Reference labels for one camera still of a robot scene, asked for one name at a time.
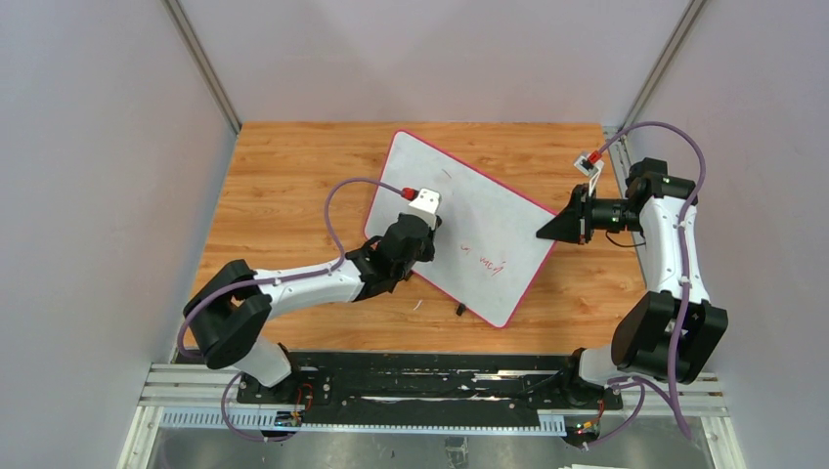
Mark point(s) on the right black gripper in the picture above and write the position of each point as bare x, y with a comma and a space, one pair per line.
582, 214

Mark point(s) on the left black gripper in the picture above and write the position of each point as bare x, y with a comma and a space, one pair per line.
426, 238

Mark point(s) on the pink framed whiteboard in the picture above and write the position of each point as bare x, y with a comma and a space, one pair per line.
487, 253

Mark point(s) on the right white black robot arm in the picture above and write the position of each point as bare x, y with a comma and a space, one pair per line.
670, 333

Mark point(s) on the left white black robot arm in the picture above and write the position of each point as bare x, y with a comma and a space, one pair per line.
227, 316

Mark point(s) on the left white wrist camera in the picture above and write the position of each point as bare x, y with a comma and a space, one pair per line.
425, 206

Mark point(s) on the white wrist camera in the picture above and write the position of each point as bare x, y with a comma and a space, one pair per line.
425, 206
591, 165

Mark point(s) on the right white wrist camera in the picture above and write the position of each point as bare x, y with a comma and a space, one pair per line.
591, 165

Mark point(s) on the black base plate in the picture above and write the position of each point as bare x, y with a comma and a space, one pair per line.
430, 390

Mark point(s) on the right aluminium corner post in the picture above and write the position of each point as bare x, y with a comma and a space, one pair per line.
688, 18

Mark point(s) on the aluminium corner post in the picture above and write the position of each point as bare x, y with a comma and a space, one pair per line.
688, 18
186, 30

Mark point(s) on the left aluminium corner post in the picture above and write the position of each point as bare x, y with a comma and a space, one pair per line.
186, 30

